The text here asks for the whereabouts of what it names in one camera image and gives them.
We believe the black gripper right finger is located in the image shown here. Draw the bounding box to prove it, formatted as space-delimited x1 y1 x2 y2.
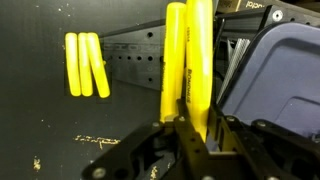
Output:
208 105 320 180

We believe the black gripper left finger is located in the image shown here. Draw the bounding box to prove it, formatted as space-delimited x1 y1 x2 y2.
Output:
82 99 209 180

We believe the large yellow T-handle hex key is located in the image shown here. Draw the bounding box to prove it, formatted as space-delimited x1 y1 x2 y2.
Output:
186 0 213 141

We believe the black hex key stand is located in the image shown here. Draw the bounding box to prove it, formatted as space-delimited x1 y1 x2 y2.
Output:
99 19 165 90

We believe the small yellow T-handle key two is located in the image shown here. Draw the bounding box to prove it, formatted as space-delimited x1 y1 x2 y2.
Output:
78 33 93 97

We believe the small yellow T-handle key three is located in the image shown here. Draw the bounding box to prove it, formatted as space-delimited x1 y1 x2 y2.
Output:
87 33 110 98

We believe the small yellow T-handle key one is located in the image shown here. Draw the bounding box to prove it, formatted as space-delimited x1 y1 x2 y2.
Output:
65 32 81 96

